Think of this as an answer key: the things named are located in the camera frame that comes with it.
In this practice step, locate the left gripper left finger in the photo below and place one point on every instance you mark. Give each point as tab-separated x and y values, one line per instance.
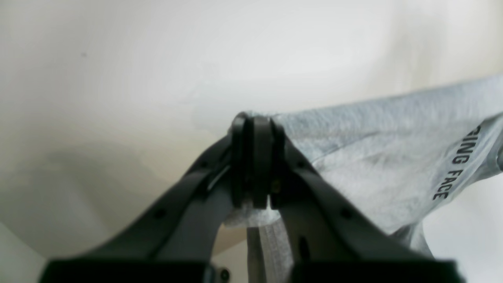
172	241

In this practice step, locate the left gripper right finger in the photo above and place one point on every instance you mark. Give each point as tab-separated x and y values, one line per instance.
331	241

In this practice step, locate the grey t-shirt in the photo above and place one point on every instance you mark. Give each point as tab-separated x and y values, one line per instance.
398	159

